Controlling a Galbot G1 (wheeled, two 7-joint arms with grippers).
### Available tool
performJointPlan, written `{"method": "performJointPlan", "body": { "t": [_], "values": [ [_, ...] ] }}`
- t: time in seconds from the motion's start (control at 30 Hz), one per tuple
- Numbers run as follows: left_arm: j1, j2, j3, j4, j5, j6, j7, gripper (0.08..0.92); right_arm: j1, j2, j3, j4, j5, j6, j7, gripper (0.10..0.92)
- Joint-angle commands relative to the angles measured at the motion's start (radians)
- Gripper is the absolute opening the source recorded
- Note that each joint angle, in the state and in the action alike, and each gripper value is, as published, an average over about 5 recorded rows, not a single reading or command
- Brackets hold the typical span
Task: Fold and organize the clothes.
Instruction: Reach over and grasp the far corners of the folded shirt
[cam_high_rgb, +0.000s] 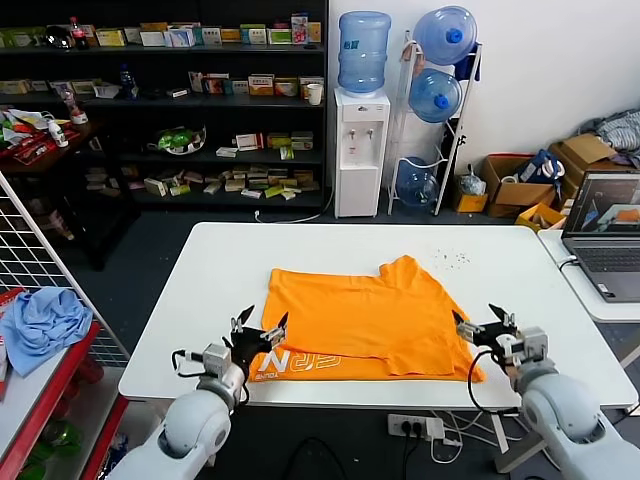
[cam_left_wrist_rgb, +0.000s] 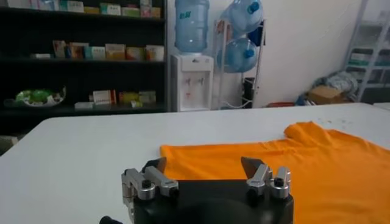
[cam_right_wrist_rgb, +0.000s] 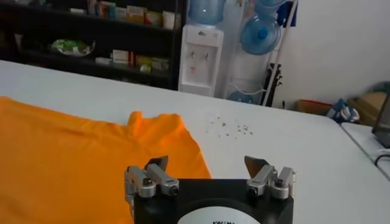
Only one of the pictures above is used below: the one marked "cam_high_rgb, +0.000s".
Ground blue white medicine box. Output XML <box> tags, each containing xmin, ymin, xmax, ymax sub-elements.
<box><xmin>167</xmin><ymin>27</ymin><xmax>196</xmax><ymax>49</ymax></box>

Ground blue water jug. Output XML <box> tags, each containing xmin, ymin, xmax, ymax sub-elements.
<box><xmin>412</xmin><ymin>5</ymin><xmax>478</xmax><ymax>67</ymax></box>
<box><xmin>337</xmin><ymin>11</ymin><xmax>392</xmax><ymax>98</ymax></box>
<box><xmin>394</xmin><ymin>156</ymin><xmax>441</xmax><ymax>208</ymax></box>
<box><xmin>407</xmin><ymin>67</ymin><xmax>463</xmax><ymax>125</ymax></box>

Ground white power strip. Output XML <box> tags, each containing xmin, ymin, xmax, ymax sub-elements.
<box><xmin>387</xmin><ymin>413</ymin><xmax>446</xmax><ymax>441</ymax></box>

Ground cola bottle red cap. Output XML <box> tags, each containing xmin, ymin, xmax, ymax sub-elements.
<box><xmin>68</xmin><ymin>16</ymin><xmax>91</xmax><ymax>51</ymax></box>

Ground white plastic bottle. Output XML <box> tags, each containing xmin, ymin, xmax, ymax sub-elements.
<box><xmin>48</xmin><ymin>118</ymin><xmax>70</xmax><ymax>149</ymax></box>

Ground white water dispenser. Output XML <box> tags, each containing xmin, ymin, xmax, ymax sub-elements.
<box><xmin>333</xmin><ymin>88</ymin><xmax>391</xmax><ymax>220</ymax></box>

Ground grey laptop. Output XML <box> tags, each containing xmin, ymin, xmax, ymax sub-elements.
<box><xmin>560</xmin><ymin>172</ymin><xmax>640</xmax><ymax>304</ymax></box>

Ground dark brown table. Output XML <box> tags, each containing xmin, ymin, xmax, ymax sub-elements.
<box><xmin>0</xmin><ymin>117</ymin><xmax>141</xmax><ymax>271</ymax></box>

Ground dark blue cloth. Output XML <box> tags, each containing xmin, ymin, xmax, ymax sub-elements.
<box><xmin>454</xmin><ymin>44</ymin><xmax>483</xmax><ymax>84</ymax></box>

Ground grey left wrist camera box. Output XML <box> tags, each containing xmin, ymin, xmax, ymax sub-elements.
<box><xmin>202</xmin><ymin>342</ymin><xmax>232</xmax><ymax>376</ymax></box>

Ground small white side table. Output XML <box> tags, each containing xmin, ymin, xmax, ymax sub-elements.
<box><xmin>537</xmin><ymin>228</ymin><xmax>640</xmax><ymax>324</ymax></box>

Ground orange t-shirt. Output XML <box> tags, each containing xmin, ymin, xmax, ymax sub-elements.
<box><xmin>247</xmin><ymin>254</ymin><xmax>487</xmax><ymax>384</ymax></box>

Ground blue printed bag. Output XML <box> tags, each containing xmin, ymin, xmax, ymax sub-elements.
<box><xmin>517</xmin><ymin>148</ymin><xmax>566</xmax><ymax>184</ymax></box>

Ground light blue crumpled cloth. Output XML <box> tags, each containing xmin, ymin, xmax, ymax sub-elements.
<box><xmin>0</xmin><ymin>287</ymin><xmax>94</xmax><ymax>377</ymax></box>

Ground grey clothes pile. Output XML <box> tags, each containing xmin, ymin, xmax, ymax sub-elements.
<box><xmin>579</xmin><ymin>108</ymin><xmax>640</xmax><ymax>169</ymax></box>

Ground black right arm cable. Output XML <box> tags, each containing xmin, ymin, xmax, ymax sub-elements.
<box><xmin>466</xmin><ymin>348</ymin><xmax>522</xmax><ymax>417</ymax></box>

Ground cream orange medicine box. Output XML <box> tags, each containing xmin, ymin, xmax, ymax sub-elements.
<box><xmin>298</xmin><ymin>76</ymin><xmax>324</xmax><ymax>100</ymax></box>

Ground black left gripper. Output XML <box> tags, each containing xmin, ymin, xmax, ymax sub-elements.
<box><xmin>222</xmin><ymin>303</ymin><xmax>291</xmax><ymax>375</ymax></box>

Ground open brown cardboard box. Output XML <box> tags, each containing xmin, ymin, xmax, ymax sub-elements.
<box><xmin>479</xmin><ymin>153</ymin><xmax>559</xmax><ymax>220</ymax></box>

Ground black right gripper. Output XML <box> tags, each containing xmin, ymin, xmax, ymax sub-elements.
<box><xmin>451</xmin><ymin>302</ymin><xmax>521</xmax><ymax>364</ymax></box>

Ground white work table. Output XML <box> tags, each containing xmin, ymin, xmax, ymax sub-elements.
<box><xmin>117</xmin><ymin>222</ymin><xmax>639</xmax><ymax>474</ymax></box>

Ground orange yellow medicine box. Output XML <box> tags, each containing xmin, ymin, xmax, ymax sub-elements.
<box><xmin>248</xmin><ymin>74</ymin><xmax>275</xmax><ymax>97</ymax></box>

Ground white wire grid panel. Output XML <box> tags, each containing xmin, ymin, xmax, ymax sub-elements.
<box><xmin>0</xmin><ymin>169</ymin><xmax>131</xmax><ymax>369</ymax></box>

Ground tall brown cardboard box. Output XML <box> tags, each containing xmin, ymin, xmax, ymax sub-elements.
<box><xmin>548</xmin><ymin>132</ymin><xmax>621</xmax><ymax>201</ymax></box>

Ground green snack bag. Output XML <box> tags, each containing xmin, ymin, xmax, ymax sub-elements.
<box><xmin>146</xmin><ymin>124</ymin><xmax>208</xmax><ymax>156</ymax></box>

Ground black shelving unit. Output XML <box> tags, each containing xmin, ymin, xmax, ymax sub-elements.
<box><xmin>0</xmin><ymin>0</ymin><xmax>330</xmax><ymax>211</ymax></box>

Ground blue drink bottle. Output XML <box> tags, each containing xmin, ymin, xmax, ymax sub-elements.
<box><xmin>118</xmin><ymin>63</ymin><xmax>139</xmax><ymax>101</ymax></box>

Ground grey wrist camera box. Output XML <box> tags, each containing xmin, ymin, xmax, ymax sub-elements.
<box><xmin>202</xmin><ymin>342</ymin><xmax>232</xmax><ymax>376</ymax></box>
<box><xmin>519</xmin><ymin>326</ymin><xmax>550</xmax><ymax>362</ymax></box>

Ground white dispenser power cable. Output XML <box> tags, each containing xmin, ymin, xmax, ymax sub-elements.
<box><xmin>252</xmin><ymin>185</ymin><xmax>335</xmax><ymax>225</ymax></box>

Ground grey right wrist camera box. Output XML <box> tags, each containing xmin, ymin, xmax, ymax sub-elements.
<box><xmin>519</xmin><ymin>326</ymin><xmax>550</xmax><ymax>362</ymax></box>

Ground pink drink bottle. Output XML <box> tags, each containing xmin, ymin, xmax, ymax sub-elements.
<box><xmin>62</xmin><ymin>88</ymin><xmax>84</xmax><ymax>119</ymax></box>

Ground red white package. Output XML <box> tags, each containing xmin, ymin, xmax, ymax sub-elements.
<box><xmin>0</xmin><ymin>288</ymin><xmax>26</xmax><ymax>321</ymax></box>

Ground clear plastic bag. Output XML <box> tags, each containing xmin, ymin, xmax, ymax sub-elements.
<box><xmin>458</xmin><ymin>164</ymin><xmax>487</xmax><ymax>197</ymax></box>

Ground white jug rack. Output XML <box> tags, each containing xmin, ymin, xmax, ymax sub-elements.
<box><xmin>387</xmin><ymin>29</ymin><xmax>484</xmax><ymax>217</ymax></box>

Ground red framed shelf cart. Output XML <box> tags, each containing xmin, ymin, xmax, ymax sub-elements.
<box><xmin>0</xmin><ymin>287</ymin><xmax>131</xmax><ymax>480</ymax></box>

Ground open yellow box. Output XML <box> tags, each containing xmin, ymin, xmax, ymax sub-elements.
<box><xmin>514</xmin><ymin>202</ymin><xmax>568</xmax><ymax>234</ymax></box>

